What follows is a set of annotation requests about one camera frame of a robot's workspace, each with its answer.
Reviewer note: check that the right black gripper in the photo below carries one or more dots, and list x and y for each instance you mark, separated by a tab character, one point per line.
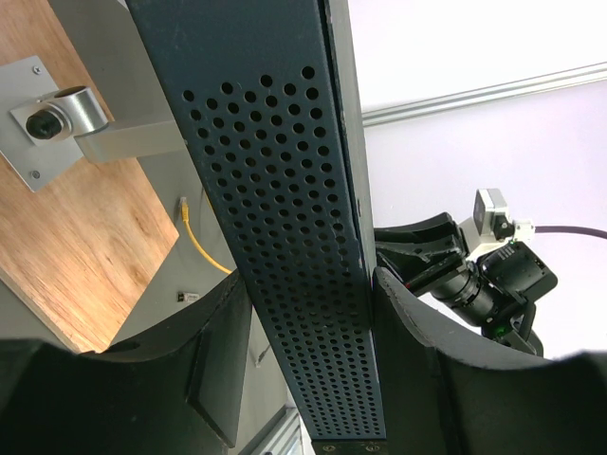
428	257

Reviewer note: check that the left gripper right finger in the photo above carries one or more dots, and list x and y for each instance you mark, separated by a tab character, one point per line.
446	390

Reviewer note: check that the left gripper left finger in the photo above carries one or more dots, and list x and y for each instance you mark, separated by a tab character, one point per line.
174	388

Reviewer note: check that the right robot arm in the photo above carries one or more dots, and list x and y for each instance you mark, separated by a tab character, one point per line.
493	285

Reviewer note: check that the silver SFP module upper right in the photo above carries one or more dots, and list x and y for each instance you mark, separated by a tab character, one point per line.
187	297

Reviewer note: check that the wooden board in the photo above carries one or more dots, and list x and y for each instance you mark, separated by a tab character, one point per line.
80	252

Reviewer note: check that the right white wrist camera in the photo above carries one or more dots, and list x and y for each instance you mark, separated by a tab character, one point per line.
490	226

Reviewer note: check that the dark teal network switch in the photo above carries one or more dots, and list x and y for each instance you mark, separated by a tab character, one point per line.
265	96

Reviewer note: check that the metal bracket on board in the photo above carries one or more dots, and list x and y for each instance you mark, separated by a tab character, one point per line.
46	130

